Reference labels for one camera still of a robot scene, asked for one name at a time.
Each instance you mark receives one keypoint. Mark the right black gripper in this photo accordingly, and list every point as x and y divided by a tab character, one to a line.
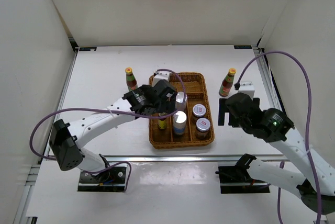
222	109

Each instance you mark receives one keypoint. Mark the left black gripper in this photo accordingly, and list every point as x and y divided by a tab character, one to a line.
168	106

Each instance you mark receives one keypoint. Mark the silver lid blue can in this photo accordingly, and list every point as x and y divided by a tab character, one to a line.
179	121

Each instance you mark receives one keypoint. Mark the small brown cork bottle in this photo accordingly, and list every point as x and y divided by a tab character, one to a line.
162	122

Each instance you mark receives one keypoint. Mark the brown jar white lid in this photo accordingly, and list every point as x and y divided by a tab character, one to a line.
198	111
202	128

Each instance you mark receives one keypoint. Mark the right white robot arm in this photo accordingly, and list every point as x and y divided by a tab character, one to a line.
313	183

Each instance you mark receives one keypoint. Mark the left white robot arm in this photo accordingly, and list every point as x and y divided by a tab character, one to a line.
68	140

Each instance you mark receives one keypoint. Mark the red label sauce bottle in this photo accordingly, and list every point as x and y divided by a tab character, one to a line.
227	83

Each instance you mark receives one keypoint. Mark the green label sauce bottle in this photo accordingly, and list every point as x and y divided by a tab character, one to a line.
130	79

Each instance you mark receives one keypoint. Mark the woven wicker divided basket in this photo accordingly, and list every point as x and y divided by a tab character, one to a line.
196	94

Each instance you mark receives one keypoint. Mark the right blue table label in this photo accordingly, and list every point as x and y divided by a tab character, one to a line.
242	47

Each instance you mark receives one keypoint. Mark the blue table label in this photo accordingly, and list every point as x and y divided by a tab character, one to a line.
85	49
242	47

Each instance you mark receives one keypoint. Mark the left blue table label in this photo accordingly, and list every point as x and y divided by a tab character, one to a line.
85	49

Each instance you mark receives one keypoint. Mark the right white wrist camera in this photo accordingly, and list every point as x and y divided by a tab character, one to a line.
247	87

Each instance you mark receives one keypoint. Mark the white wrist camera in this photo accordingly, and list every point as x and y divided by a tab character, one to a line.
160	75
247	87

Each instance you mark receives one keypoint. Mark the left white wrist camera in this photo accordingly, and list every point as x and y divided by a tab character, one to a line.
160	75

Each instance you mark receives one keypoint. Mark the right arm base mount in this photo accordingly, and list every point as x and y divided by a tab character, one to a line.
236	180

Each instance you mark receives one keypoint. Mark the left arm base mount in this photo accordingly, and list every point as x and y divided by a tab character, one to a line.
115	179

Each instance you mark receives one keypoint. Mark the front aluminium rail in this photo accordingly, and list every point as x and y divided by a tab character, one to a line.
174	158

